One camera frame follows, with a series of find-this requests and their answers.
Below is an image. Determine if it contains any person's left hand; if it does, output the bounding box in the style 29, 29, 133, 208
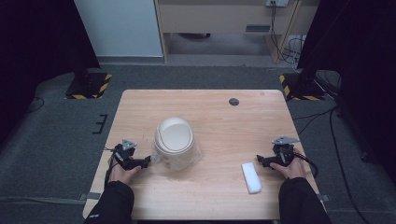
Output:
108, 162, 143, 186

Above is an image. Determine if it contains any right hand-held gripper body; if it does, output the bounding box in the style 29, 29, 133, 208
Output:
269, 135, 302, 168

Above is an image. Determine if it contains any person's right hand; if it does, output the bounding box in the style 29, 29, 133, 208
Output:
269, 148, 308, 180

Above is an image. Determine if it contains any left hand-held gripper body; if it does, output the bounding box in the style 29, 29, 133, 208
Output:
112, 138, 147, 171

